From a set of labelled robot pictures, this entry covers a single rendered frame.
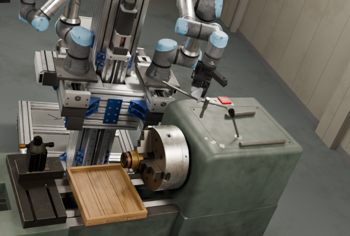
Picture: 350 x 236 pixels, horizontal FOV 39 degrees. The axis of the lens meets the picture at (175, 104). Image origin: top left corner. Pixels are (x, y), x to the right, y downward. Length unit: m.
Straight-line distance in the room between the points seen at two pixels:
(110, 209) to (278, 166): 0.87
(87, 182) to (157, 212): 0.37
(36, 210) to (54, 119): 1.95
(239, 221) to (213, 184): 0.40
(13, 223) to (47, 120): 1.95
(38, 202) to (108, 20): 1.16
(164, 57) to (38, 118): 1.52
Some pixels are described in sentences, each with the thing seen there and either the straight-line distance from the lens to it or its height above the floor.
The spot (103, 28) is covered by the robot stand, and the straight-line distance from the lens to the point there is 2.92.
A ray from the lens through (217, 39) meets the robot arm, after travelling 2.16.
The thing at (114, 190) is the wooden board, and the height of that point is 0.88.
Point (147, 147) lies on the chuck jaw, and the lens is 2.40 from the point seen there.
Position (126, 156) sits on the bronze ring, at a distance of 2.35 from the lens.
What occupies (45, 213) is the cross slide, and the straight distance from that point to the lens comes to 2.21.
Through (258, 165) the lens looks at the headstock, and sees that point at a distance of 2.50.
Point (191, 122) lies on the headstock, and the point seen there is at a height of 1.25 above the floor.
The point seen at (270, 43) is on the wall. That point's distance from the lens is 6.68.
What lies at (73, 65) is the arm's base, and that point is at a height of 1.21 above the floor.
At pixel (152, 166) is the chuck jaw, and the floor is 1.11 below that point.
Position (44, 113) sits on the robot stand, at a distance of 4.14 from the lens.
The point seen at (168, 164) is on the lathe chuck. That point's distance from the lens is 2.31.
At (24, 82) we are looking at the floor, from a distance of 4.92.
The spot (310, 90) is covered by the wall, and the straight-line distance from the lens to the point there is 5.88.
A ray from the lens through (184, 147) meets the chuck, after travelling 2.35.
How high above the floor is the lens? 2.52
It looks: 30 degrees down
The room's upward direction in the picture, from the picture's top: 17 degrees clockwise
